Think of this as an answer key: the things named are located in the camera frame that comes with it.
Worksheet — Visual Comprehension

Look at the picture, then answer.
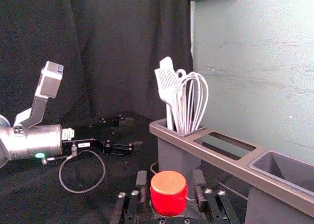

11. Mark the white utensil with loop handle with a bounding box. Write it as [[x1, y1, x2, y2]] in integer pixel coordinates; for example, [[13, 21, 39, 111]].
[[175, 69, 188, 87]]

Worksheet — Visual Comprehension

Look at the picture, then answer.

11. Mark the black curtain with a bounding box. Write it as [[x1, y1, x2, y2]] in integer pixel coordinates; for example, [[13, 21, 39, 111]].
[[0, 0, 195, 126]]

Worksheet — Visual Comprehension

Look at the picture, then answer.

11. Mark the black table cloth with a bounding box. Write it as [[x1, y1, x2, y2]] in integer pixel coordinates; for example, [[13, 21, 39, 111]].
[[0, 111, 248, 224]]

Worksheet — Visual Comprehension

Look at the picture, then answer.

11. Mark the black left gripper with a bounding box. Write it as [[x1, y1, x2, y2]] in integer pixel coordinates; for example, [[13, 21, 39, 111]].
[[61, 114, 144, 157]]

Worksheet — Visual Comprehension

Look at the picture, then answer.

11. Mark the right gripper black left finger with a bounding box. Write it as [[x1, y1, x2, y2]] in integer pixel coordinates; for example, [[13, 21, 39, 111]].
[[109, 170, 151, 224]]

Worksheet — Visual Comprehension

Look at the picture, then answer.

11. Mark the white whisk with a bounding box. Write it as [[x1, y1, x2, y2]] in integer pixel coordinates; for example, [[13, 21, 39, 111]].
[[175, 71, 209, 136]]

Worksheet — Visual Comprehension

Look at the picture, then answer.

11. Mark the grey utensil rack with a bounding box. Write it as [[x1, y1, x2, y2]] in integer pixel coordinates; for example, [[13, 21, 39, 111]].
[[149, 118, 314, 224]]

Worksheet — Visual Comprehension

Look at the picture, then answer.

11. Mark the thin dark gripper cable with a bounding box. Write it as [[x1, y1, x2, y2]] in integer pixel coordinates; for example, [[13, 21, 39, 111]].
[[41, 144, 106, 194]]

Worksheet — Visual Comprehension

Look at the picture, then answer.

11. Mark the white slotted spatula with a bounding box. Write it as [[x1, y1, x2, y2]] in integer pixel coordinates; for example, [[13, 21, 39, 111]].
[[154, 56, 182, 134]]

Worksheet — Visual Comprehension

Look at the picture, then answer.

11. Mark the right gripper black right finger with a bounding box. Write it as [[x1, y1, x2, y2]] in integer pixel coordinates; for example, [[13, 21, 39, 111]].
[[192, 169, 240, 224]]

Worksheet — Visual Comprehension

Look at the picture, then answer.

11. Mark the red cylinder with wooden top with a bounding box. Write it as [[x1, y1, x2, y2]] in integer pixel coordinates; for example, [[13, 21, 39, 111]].
[[150, 170, 189, 217]]

